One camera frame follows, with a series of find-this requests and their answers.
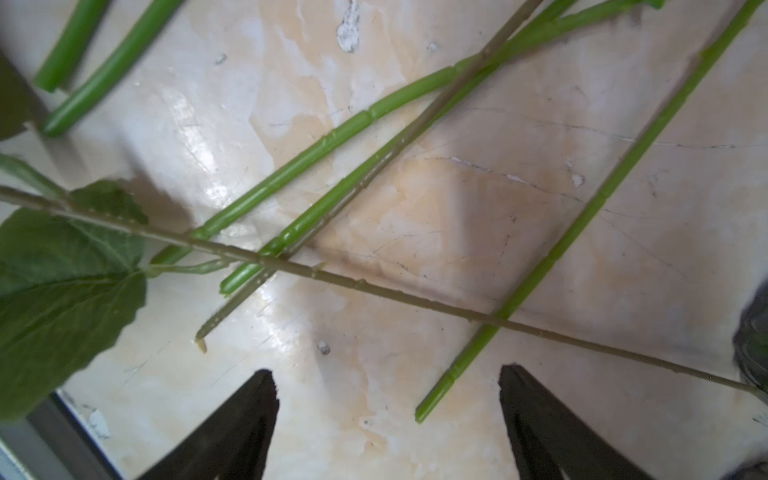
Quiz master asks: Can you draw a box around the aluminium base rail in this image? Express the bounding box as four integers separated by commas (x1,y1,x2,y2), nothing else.
1,389,121,479

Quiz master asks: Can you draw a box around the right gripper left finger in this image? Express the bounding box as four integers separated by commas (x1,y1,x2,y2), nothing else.
141,369,279,479

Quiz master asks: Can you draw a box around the blue tulip bunch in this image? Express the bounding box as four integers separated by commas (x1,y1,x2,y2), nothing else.
32,0,667,298

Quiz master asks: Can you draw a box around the orange gerbera flower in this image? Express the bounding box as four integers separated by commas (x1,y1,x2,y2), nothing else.
0,152,768,421

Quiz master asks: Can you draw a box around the pink tulip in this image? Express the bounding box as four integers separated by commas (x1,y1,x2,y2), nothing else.
414,1,762,424

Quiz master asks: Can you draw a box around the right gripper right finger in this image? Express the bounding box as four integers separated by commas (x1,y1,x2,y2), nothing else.
499,364,650,479

